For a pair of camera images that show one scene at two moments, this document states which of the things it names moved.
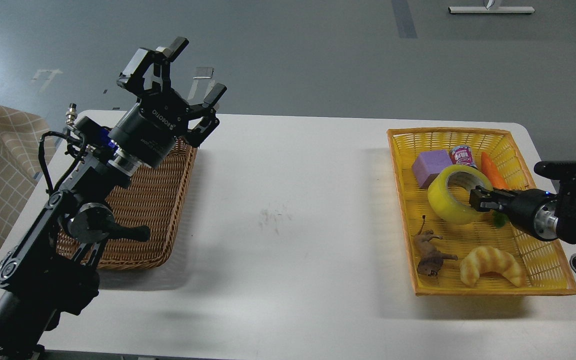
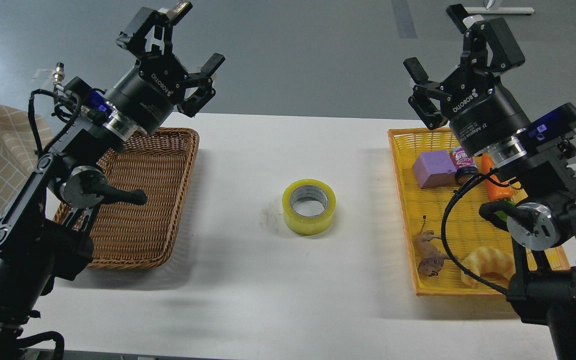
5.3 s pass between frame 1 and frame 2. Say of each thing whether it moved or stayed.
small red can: stayed
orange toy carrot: stayed
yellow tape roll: moved
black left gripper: moved
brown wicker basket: stayed
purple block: stayed
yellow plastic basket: stayed
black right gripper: moved
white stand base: stayed
